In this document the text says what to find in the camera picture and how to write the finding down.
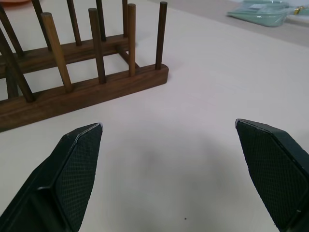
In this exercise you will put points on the red plate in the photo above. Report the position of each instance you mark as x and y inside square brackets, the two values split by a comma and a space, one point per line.
[15, 3]

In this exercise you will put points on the small yellow object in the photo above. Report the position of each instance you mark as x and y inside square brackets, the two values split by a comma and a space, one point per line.
[299, 9]

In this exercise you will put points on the wooden peg dish rack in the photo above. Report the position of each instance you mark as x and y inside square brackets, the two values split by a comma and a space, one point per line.
[79, 89]

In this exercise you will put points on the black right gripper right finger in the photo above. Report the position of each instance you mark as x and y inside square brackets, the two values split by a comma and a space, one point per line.
[272, 174]

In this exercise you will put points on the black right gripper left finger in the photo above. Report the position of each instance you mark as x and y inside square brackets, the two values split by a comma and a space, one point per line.
[70, 178]

